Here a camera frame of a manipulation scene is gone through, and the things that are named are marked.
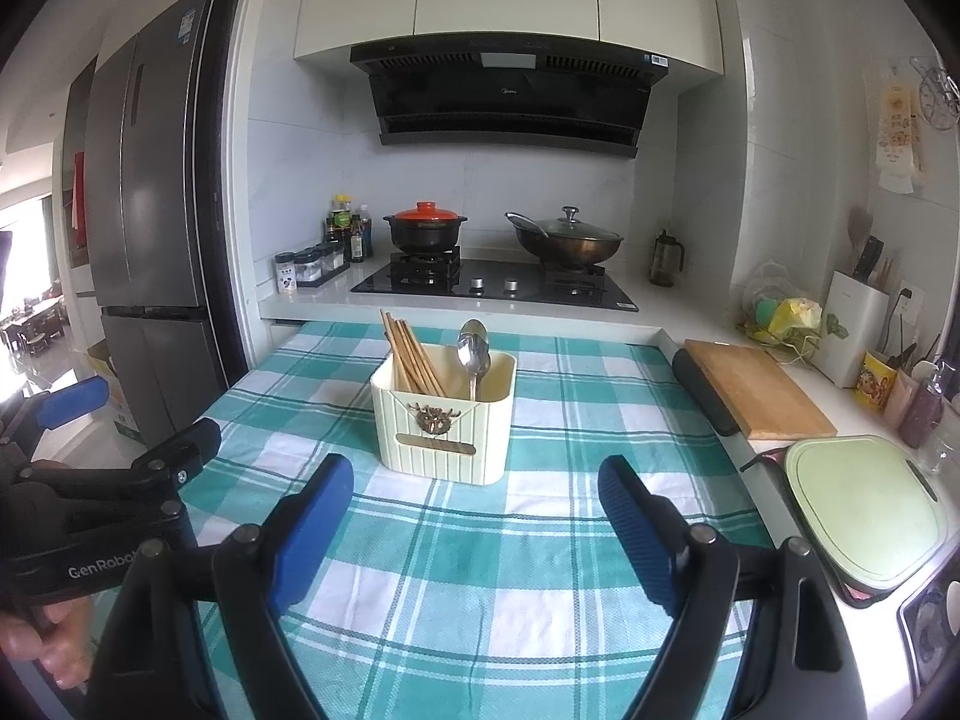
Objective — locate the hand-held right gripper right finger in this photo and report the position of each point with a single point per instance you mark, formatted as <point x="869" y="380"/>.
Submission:
<point x="641" y="532"/>

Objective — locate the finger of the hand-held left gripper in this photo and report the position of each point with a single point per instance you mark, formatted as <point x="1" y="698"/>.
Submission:
<point x="75" y="401"/>
<point x="184" y="454"/>

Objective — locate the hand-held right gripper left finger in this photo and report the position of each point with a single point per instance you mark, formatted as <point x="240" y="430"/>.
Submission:
<point x="315" y="532"/>

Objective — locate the cream ribbed utensil holder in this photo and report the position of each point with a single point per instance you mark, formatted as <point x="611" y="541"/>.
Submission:
<point x="442" y="442"/>

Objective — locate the bunch of wooden chopsticks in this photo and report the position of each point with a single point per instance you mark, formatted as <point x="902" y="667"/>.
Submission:
<point x="409" y="360"/>

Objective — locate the person's left hand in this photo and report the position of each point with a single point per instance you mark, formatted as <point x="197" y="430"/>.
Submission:
<point x="67" y="645"/>

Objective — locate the cardboard box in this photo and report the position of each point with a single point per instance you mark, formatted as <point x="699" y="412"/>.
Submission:
<point x="120" y="397"/>

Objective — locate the wooden dining furniture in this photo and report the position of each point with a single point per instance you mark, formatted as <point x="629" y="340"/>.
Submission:
<point x="34" y="330"/>

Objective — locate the teal white checked tablecloth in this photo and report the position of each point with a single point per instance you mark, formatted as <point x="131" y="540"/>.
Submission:
<point x="487" y="577"/>

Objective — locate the wooden cutting board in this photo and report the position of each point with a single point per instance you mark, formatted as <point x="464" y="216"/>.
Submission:
<point x="757" y="390"/>

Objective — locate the red hanging cloth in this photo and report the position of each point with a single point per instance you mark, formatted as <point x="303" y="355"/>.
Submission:
<point x="79" y="199"/>

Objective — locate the white spice jar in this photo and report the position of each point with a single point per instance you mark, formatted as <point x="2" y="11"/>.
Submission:
<point x="286" y="274"/>

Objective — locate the grey refrigerator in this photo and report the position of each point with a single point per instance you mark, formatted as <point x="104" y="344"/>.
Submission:
<point x="150" y="202"/>

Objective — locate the green cutting board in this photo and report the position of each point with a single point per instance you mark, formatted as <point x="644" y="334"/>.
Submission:
<point x="862" y="510"/>

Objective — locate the bag of yellow green sponges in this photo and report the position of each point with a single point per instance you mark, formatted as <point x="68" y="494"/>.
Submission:
<point x="784" y="315"/>

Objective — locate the yellow canister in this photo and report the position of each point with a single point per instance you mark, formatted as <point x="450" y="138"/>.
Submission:
<point x="874" y="382"/>

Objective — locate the dark sauce bottle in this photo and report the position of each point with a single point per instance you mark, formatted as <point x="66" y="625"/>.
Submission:
<point x="361" y="240"/>

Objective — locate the yellow cap sauce bottle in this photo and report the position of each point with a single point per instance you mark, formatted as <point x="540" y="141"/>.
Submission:
<point x="341" y="217"/>

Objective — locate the black gas stove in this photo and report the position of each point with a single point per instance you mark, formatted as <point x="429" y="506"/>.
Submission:
<point x="495" y="285"/>

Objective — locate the pink cup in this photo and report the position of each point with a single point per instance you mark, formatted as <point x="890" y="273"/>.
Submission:
<point x="900" y="401"/>

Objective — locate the white knife block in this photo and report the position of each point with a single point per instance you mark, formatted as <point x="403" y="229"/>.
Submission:
<point x="851" y="330"/>

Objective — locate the wok with glass lid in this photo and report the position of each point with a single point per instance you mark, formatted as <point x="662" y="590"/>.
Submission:
<point x="566" y="240"/>

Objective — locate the purple pump bottle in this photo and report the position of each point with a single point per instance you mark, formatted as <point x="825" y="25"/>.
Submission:
<point x="924" y="412"/>

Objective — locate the stainless steel sink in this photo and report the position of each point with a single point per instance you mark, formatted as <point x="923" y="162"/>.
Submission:
<point x="934" y="630"/>

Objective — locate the clear glass cup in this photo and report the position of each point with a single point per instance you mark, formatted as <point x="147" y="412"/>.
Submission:
<point x="941" y="442"/>

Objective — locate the black clay pot orange lid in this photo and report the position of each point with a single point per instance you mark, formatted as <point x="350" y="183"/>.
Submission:
<point x="424" y="232"/>

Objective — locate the wooden spatula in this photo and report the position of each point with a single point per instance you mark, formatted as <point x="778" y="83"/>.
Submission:
<point x="860" y="229"/>

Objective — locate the black range hood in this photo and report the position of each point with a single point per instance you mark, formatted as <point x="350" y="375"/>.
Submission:
<point x="510" y="101"/>

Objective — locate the hanging printed towel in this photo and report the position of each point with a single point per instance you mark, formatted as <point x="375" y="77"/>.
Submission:
<point x="896" y="127"/>

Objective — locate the white wall socket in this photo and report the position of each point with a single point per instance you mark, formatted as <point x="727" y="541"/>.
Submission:
<point x="907" y="294"/>

